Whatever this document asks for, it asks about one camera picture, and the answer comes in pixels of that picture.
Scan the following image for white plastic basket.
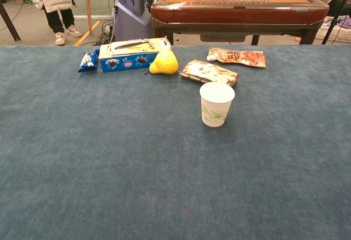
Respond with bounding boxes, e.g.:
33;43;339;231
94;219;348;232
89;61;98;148
315;18;351;43

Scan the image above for blue and yellow cardboard box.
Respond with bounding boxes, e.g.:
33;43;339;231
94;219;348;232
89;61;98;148
98;37;172;73

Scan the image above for dark slanted leg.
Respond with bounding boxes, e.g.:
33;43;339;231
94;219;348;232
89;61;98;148
0;1;22;42

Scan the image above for blue cookie packet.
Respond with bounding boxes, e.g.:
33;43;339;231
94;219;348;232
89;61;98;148
78;49;100;73

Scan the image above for brown mahjong table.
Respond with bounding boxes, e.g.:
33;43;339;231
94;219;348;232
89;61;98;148
151;0;330;46

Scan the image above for yellow pear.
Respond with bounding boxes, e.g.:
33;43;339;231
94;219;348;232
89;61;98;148
144;49;179;76

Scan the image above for orange spout pouch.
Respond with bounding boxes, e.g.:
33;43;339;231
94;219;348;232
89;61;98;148
206;47;267;68

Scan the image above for black tripod stand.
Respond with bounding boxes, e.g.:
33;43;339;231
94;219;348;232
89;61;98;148
321;0;351;45

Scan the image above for tangled floor cables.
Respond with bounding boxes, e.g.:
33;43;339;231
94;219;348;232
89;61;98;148
93;19;115;46

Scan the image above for red white snack packet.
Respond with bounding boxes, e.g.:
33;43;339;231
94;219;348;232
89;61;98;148
179;60;239;87

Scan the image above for white paper cup green flower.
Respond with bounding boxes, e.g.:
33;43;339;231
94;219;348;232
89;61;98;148
199;82;236;128

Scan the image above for wooden post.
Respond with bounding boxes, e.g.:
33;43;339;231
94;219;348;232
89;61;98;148
83;0;93;35

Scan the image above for blue felt table cover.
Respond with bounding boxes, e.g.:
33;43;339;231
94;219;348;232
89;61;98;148
0;44;351;240

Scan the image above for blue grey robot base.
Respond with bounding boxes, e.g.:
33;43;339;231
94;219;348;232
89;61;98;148
112;0;152;42

